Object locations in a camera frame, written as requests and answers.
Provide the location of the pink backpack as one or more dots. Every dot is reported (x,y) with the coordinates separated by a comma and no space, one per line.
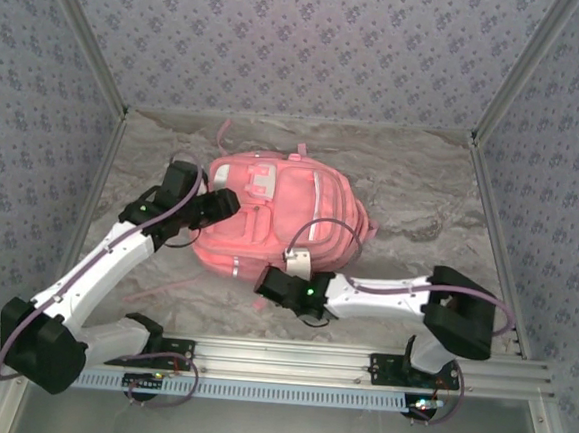
(295,202)

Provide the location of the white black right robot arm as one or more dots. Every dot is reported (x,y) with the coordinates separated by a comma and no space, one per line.
(462,315)

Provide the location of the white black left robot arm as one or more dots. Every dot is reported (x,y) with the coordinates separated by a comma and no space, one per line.
(94,271)

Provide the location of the grey metal tray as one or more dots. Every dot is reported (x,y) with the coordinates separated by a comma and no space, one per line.
(272,431)

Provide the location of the small black circuit board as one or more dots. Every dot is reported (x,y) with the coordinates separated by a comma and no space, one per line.
(422,406)
(143,381)

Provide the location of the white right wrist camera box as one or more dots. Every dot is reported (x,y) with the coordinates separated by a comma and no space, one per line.
(300,265)

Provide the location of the aluminium cross rail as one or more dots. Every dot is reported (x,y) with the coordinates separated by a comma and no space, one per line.
(278,361)

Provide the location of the aluminium side rail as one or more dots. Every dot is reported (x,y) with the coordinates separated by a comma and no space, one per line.
(486,192)
(104,162)

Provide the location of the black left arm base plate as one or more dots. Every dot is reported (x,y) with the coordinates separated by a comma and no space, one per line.
(184,349)

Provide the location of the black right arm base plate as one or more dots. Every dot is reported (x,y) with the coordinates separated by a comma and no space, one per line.
(382,372)

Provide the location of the aluminium corner post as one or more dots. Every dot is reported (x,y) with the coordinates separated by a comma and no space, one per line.
(87,35)
(523,69)

